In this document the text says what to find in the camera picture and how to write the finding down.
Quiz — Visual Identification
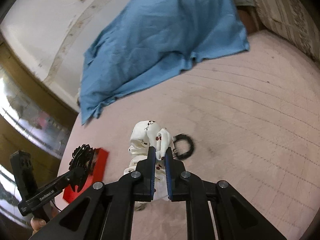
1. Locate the black claw hair clip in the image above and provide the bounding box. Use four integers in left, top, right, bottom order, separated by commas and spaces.
69, 144, 95, 193

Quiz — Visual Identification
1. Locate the white cherry print scrunchie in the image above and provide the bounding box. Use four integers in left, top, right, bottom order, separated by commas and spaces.
123, 120, 175, 202

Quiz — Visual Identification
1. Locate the person's left hand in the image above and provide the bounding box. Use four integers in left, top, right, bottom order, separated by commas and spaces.
30, 217, 47, 235

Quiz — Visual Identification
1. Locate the red cardboard tray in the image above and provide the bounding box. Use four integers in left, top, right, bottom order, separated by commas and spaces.
63, 148, 109, 204

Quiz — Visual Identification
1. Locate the pink quilted bed cover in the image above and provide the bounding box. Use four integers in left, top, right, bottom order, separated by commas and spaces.
59, 31, 319, 239

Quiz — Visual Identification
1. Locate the blue cloth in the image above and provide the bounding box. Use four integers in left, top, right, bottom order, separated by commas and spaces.
80, 0, 249, 123

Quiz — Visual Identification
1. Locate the striped floral pillow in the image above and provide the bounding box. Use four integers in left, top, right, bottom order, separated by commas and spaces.
254, 0, 319, 62

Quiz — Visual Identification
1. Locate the black spiral hair tie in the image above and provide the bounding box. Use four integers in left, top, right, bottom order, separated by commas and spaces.
172, 133, 195, 161

